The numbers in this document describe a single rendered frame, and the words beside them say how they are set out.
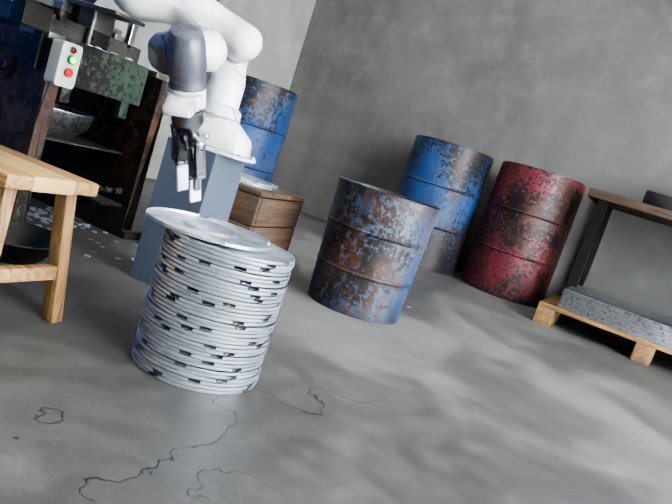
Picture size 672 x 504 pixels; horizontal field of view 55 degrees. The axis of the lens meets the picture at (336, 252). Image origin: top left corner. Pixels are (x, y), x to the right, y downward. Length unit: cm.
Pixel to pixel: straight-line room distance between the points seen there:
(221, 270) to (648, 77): 417
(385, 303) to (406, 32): 346
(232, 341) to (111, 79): 134
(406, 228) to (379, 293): 26
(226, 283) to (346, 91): 442
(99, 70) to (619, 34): 377
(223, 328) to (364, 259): 111
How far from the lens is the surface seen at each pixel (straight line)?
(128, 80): 252
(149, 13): 176
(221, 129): 198
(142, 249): 208
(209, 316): 134
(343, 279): 240
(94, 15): 247
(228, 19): 200
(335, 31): 583
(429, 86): 537
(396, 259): 240
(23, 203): 228
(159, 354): 139
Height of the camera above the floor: 55
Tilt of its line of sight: 8 degrees down
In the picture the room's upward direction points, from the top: 18 degrees clockwise
